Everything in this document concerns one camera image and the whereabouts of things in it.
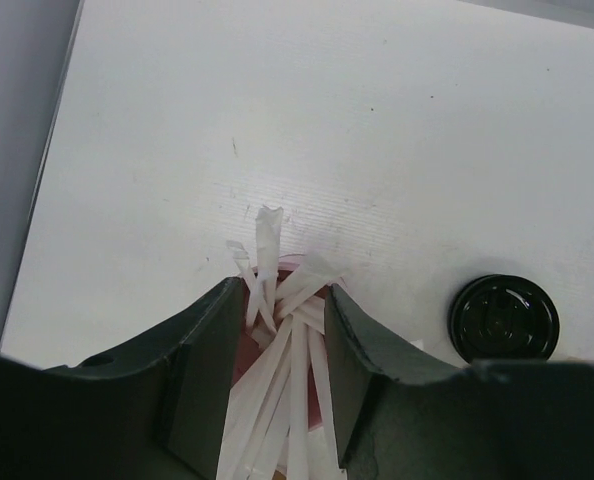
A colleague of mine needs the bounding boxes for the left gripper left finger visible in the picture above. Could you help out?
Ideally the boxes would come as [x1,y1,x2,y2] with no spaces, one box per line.
[0,277,243,479]

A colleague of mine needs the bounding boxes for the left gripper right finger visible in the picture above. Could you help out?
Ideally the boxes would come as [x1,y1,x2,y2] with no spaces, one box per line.
[325,286,594,479]

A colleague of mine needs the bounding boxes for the stack of black lids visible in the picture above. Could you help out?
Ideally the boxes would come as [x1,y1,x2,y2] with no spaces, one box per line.
[447,274,560,363]

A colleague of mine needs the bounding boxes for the white wrapped straws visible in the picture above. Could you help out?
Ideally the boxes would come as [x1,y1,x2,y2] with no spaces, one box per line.
[216,206,344,479]

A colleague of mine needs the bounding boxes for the pink straw holder cup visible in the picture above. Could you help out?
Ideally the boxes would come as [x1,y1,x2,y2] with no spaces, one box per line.
[226,254,343,431]

